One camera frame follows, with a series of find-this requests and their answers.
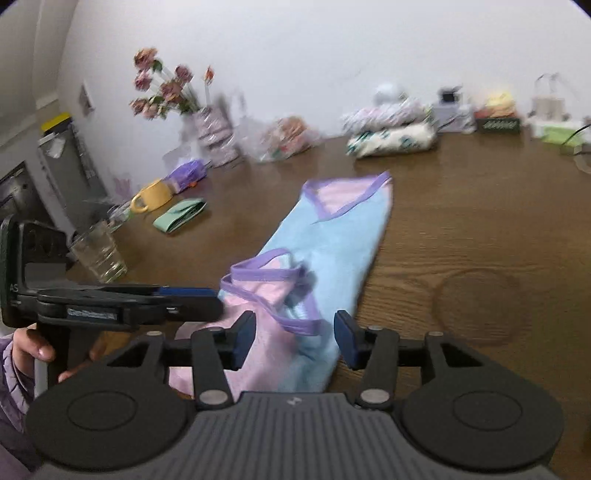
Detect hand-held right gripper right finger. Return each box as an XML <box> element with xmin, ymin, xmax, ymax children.
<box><xmin>334</xmin><ymin>309</ymin><xmax>486</xmax><ymax>408</ymax></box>

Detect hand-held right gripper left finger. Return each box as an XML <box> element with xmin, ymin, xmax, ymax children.
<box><xmin>106</xmin><ymin>310</ymin><xmax>257</xmax><ymax>409</ymax></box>

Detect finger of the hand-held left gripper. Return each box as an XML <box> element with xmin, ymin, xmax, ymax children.
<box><xmin>99</xmin><ymin>285</ymin><xmax>218</xmax><ymax>300</ymax></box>
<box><xmin>164</xmin><ymin>296</ymin><xmax>226</xmax><ymax>324</ymax></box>

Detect pink and blue vest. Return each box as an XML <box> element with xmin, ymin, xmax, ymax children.
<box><xmin>168</xmin><ymin>172</ymin><xmax>396</xmax><ymax>400</ymax></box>

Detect person's left forearm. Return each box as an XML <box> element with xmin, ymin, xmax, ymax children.
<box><xmin>0</xmin><ymin>333</ymin><xmax>43</xmax><ymax>474</ymax></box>

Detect person's left hand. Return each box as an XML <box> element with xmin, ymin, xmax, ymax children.
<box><xmin>10</xmin><ymin>322</ymin><xmax>94</xmax><ymax>385</ymax></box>

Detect clear glass tumbler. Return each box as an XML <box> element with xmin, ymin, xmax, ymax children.
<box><xmin>107</xmin><ymin>199</ymin><xmax>135</xmax><ymax>232</ymax></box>
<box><xmin>69</xmin><ymin>220</ymin><xmax>128</xmax><ymax>284</ymax></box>

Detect mint green folded pouch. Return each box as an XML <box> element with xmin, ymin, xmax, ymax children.
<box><xmin>152</xmin><ymin>198</ymin><xmax>208</xmax><ymax>236</ymax></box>

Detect dark appliance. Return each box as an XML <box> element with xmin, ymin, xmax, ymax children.
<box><xmin>0</xmin><ymin>161</ymin><xmax>47</xmax><ymax>227</ymax></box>

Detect yellow mug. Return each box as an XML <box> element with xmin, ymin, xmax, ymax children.
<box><xmin>130</xmin><ymin>179</ymin><xmax>174</xmax><ymax>213</ymax></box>

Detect grey metal cabinet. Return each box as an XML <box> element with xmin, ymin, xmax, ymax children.
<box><xmin>37</xmin><ymin>113</ymin><xmax>112</xmax><ymax>232</ymax></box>

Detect purple packet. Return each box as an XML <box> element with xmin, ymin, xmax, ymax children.
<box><xmin>164</xmin><ymin>159</ymin><xmax>209</xmax><ymax>193</ymax></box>

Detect clear plastic bag of snacks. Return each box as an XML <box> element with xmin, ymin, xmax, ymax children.
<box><xmin>245</xmin><ymin>115</ymin><xmax>324</xmax><ymax>164</ymax></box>

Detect dried pink flower bouquet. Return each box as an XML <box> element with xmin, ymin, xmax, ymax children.
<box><xmin>129</xmin><ymin>46</ymin><xmax>218</xmax><ymax>122</ymax></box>

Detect cream folded garment green flowers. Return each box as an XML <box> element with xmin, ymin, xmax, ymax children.
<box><xmin>346</xmin><ymin>122</ymin><xmax>440</xmax><ymax>160</ymax></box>

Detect folded pink floral garment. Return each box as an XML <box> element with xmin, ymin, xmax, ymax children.
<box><xmin>342</xmin><ymin>99</ymin><xmax>435</xmax><ymax>135</ymax></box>

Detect grey box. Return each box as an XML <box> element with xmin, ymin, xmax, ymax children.
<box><xmin>431</xmin><ymin>102</ymin><xmax>476</xmax><ymax>135</ymax></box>

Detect white round speaker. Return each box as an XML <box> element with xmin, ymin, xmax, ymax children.
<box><xmin>374</xmin><ymin>83</ymin><xmax>407</xmax><ymax>105</ymax></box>

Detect white power strip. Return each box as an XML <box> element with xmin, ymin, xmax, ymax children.
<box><xmin>526</xmin><ymin>115</ymin><xmax>587</xmax><ymax>140</ymax></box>

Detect green cylindrical object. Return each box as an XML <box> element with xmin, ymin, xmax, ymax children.
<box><xmin>542</xmin><ymin>126</ymin><xmax>585</xmax><ymax>147</ymax></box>

